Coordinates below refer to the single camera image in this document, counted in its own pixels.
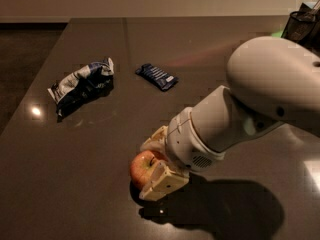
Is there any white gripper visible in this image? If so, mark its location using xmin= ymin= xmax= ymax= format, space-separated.
xmin=139 ymin=107 xmax=225 ymax=201

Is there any red apple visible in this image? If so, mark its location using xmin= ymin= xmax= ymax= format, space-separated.
xmin=130 ymin=150 xmax=166 ymax=190

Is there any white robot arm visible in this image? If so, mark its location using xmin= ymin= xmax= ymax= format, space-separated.
xmin=139 ymin=36 xmax=320 ymax=201

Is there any blue rxbar wrapper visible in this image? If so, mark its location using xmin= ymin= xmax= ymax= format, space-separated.
xmin=135 ymin=63 xmax=179 ymax=92

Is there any crumpled blue white chip bag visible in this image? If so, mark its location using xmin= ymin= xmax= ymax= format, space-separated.
xmin=48 ymin=58 xmax=114 ymax=119

